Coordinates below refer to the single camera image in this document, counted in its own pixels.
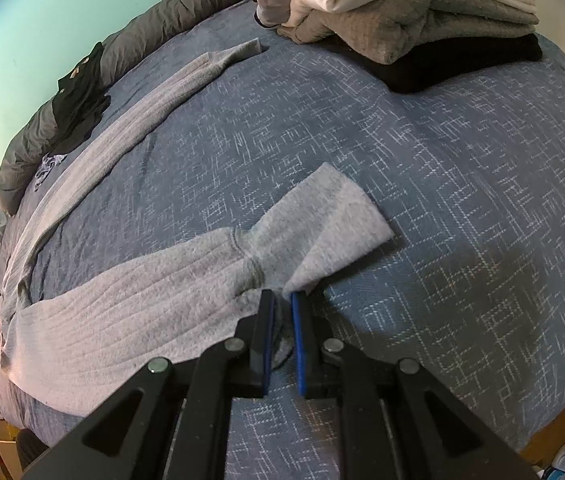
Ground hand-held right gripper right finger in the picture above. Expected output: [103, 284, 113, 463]
[290, 291, 538, 480]

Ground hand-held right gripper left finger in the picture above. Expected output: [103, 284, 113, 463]
[22, 289, 276, 480]

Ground grey knit sweater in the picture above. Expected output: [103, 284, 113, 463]
[0, 37, 396, 416]

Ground light blue striped garment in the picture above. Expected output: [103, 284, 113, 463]
[34, 154, 68, 192]

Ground person's black pants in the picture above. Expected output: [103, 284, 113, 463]
[15, 427, 58, 476]

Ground blue bed sheet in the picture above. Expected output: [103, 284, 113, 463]
[0, 0, 565, 480]

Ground black printed garment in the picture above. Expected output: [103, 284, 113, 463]
[51, 42, 112, 153]

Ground dark grey rolled duvet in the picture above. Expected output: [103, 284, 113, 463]
[0, 0, 258, 216]

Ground black folded garment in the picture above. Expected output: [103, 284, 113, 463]
[323, 32, 543, 95]

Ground beige folded garment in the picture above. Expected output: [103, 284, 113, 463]
[276, 0, 538, 65]

